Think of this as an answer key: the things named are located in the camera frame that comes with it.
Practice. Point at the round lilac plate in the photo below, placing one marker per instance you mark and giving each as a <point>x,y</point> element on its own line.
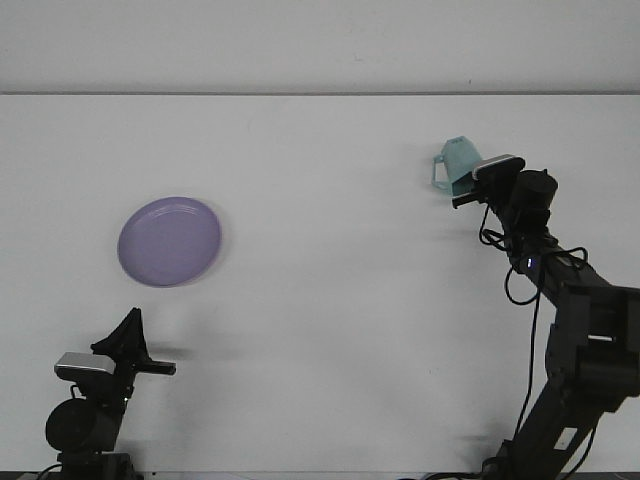
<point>170,242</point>

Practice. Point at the pale blue hexagonal cup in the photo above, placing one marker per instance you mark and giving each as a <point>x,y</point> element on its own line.
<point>457,160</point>

